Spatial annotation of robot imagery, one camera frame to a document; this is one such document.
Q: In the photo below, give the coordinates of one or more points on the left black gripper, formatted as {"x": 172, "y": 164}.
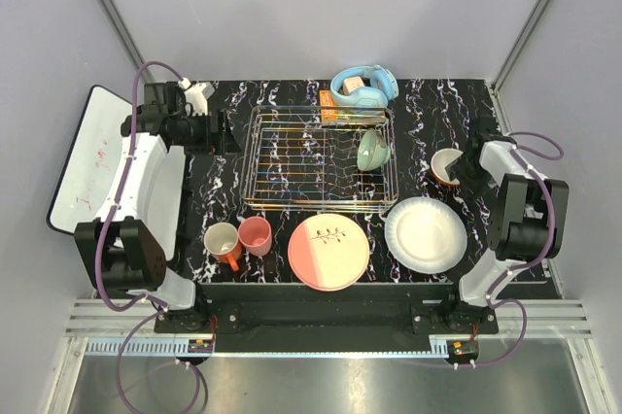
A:
{"x": 224, "y": 144}

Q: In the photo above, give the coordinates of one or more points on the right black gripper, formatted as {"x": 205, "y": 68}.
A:
{"x": 477, "y": 187}

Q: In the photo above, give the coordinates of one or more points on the orange bowl white inside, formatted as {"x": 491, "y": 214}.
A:
{"x": 438, "y": 163}

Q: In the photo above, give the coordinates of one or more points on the white scalloped plate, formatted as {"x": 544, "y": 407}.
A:
{"x": 425, "y": 235}

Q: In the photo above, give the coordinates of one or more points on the pale green bowl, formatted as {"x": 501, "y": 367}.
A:
{"x": 374, "y": 151}

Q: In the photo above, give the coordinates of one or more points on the pink and cream plate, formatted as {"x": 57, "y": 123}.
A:
{"x": 328, "y": 252}

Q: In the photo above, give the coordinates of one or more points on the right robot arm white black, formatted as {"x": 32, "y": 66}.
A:
{"x": 527, "y": 218}

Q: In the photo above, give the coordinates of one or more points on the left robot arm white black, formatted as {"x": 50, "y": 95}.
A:
{"x": 119, "y": 251}

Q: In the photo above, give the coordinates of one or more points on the pink cup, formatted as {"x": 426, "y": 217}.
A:
{"x": 255, "y": 234}

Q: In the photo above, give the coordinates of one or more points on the orange mug white inside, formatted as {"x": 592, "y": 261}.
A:
{"x": 222, "y": 242}

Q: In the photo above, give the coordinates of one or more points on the blue headphones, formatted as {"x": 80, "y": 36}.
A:
{"x": 381, "y": 90}

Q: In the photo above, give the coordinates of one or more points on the orange book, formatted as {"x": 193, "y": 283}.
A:
{"x": 333, "y": 114}

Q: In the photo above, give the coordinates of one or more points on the pink cube box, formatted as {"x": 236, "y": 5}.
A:
{"x": 351, "y": 84}

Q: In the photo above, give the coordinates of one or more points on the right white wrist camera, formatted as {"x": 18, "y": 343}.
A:
{"x": 497, "y": 160}

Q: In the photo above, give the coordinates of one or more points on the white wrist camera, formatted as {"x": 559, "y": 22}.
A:
{"x": 497, "y": 160}
{"x": 196, "y": 94}

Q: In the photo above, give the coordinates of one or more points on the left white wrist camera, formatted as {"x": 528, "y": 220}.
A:
{"x": 196, "y": 94}

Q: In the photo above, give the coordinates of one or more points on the metal wire dish rack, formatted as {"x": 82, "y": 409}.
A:
{"x": 293, "y": 162}

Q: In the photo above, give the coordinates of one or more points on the white whiteboard black frame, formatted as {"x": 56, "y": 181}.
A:
{"x": 91, "y": 165}

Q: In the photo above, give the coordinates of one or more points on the aluminium cable duct rail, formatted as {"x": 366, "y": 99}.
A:
{"x": 107, "y": 333}

